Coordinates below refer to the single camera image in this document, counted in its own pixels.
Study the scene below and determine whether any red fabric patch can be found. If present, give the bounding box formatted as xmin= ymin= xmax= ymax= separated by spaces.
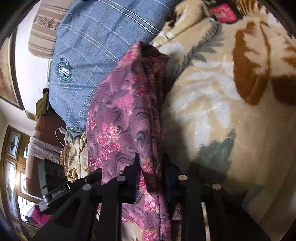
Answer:
xmin=209 ymin=0 xmax=240 ymax=24

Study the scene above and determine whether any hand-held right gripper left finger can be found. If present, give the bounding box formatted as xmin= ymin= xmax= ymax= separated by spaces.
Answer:
xmin=30 ymin=153 xmax=141 ymax=241

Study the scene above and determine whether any olive green cloth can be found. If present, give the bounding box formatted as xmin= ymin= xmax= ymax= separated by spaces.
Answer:
xmin=35 ymin=89 xmax=50 ymax=116

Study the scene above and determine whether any beige striped cushion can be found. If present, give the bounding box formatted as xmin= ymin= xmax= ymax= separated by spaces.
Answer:
xmin=28 ymin=2 xmax=72 ymax=59

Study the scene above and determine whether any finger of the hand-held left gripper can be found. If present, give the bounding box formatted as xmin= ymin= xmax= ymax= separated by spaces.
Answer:
xmin=69 ymin=168 xmax=102 ymax=187

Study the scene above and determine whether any purple floral garment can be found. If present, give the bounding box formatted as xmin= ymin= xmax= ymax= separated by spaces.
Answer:
xmin=85 ymin=42 xmax=183 ymax=241

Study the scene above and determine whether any white charger cable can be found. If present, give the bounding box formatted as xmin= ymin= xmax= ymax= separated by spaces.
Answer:
xmin=55 ymin=127 xmax=72 ymax=179

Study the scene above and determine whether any blue striped shirt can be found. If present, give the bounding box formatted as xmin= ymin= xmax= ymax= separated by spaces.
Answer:
xmin=48 ymin=0 xmax=183 ymax=135

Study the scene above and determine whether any bright pink cloth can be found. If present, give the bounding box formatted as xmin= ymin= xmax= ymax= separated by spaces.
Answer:
xmin=30 ymin=206 xmax=52 ymax=226

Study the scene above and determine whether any beige floral blanket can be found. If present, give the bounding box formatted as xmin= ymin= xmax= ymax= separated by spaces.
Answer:
xmin=60 ymin=0 xmax=296 ymax=241

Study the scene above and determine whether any wooden panelled window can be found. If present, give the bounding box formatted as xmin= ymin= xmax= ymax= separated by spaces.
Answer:
xmin=0 ymin=125 xmax=44 ymax=234

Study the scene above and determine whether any framed wall picture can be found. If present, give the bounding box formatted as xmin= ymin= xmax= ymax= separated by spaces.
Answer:
xmin=0 ymin=35 xmax=25 ymax=110

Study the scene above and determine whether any brown headboard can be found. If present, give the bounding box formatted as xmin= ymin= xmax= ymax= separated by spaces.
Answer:
xmin=25 ymin=109 xmax=67 ymax=195

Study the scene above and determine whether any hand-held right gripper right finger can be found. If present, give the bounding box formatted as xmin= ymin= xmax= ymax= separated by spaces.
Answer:
xmin=162 ymin=152 xmax=271 ymax=241

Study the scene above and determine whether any pale pink cloth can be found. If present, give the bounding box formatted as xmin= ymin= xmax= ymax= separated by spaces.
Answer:
xmin=29 ymin=136 xmax=63 ymax=160

